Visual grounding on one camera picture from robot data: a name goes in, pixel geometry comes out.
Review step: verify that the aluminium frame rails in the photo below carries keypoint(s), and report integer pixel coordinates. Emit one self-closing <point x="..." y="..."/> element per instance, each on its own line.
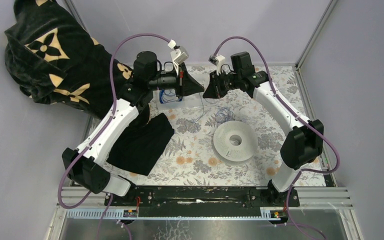
<point x="334" y="199"/>

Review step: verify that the white perforated spool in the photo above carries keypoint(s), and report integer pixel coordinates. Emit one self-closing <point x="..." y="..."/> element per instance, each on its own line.
<point x="234" y="143"/>

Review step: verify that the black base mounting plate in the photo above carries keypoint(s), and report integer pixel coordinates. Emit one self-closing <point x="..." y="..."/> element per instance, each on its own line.
<point x="203" y="201"/>

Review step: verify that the coiled blue cable green tie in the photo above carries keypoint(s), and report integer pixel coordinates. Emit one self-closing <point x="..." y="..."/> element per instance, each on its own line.
<point x="168" y="96"/>

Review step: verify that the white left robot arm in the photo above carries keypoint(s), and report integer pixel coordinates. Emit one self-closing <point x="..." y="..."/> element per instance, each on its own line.
<point x="85" y="163"/>

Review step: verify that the black patterned plush blanket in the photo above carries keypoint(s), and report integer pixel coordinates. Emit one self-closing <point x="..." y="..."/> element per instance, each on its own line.
<point x="54" y="60"/>

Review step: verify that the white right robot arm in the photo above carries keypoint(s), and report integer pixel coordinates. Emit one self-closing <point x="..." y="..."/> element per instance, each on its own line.
<point x="303" y="142"/>

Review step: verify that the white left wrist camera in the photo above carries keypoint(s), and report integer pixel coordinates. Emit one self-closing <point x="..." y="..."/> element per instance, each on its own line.
<point x="178" y="54"/>

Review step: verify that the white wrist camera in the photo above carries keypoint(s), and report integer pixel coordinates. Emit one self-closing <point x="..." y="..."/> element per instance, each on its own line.
<point x="218" y="60"/>
<point x="178" y="54"/>

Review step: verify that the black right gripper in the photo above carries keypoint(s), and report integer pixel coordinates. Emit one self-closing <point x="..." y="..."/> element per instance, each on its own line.
<point x="211" y="91"/>

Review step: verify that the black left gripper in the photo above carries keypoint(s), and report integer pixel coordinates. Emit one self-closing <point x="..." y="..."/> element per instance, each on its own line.
<point x="184" y="84"/>

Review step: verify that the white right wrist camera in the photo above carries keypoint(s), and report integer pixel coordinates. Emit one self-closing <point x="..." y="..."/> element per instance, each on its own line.
<point x="218" y="60"/>

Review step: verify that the black folded cloth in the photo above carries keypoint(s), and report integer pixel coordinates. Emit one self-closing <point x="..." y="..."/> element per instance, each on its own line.
<point x="138" y="149"/>

